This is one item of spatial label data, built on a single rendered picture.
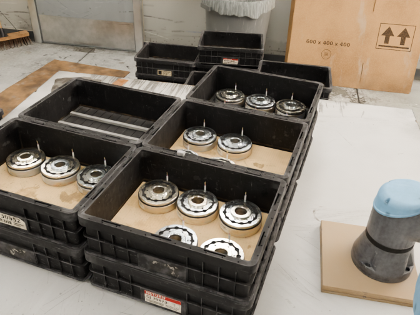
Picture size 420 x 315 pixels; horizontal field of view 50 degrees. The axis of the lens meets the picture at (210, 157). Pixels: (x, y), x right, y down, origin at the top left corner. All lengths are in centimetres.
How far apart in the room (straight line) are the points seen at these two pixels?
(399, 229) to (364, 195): 41
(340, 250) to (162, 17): 329
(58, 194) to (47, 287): 23
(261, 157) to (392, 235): 44
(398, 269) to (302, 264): 23
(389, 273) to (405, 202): 20
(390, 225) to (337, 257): 19
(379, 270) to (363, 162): 56
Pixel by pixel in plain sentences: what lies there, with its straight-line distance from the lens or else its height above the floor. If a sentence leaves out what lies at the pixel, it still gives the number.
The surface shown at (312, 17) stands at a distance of 384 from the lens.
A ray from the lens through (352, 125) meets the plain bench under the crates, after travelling 187.
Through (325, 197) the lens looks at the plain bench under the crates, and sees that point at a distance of 145.
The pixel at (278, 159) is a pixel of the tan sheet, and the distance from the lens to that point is 135.
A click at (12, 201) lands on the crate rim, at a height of 92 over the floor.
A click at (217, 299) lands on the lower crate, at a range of 99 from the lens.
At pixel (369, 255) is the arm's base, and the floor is 78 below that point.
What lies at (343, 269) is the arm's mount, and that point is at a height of 73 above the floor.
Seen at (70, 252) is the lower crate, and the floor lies 81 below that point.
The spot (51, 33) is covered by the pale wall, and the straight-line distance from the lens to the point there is 468.
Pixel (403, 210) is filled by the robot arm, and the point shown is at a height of 94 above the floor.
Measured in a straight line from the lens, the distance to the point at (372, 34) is 390.
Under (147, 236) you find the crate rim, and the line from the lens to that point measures 94.
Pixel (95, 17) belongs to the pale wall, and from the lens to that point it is 442.
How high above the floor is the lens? 158
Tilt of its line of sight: 34 degrees down
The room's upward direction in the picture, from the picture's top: 2 degrees clockwise
